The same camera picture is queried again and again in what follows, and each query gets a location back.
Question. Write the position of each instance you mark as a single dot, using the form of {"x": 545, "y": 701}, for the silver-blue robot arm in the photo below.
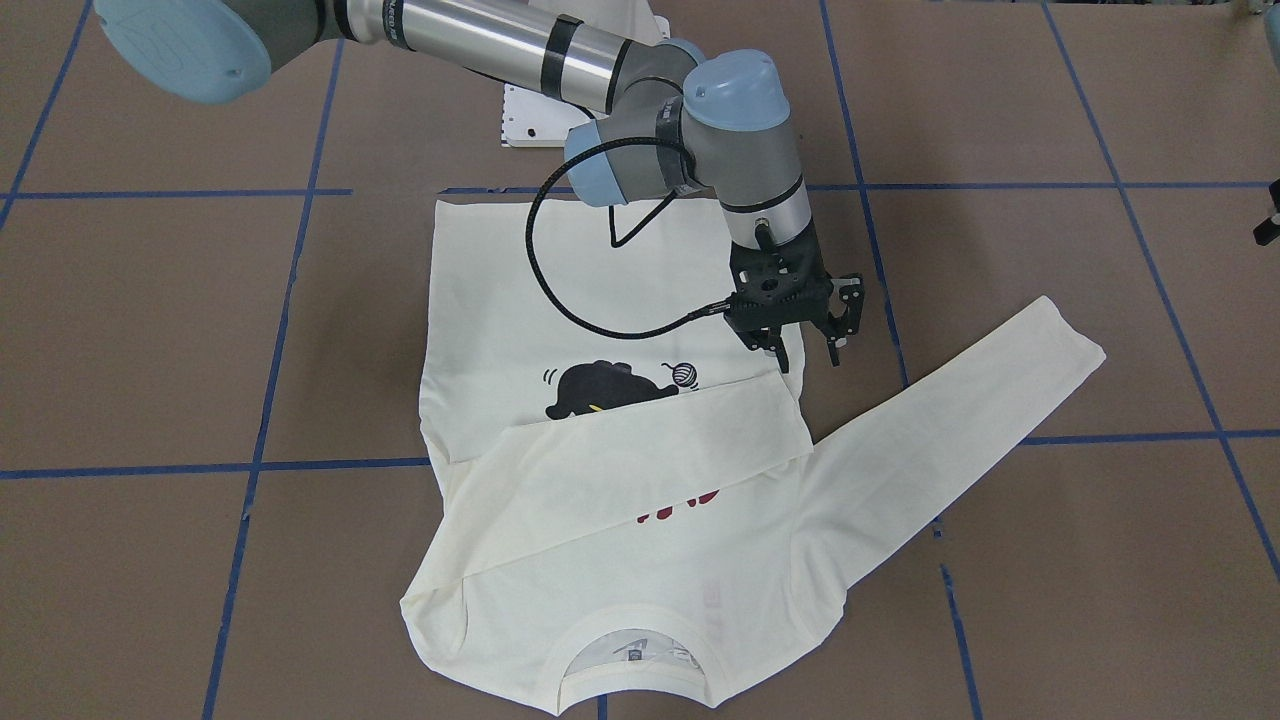
{"x": 664, "y": 121}

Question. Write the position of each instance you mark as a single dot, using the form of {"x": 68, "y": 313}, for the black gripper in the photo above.
{"x": 846, "y": 301}

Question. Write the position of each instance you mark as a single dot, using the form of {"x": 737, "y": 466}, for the cream long-sleeve shirt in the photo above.
{"x": 653, "y": 515}

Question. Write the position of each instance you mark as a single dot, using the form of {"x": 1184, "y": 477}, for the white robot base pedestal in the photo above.
{"x": 533, "y": 121}

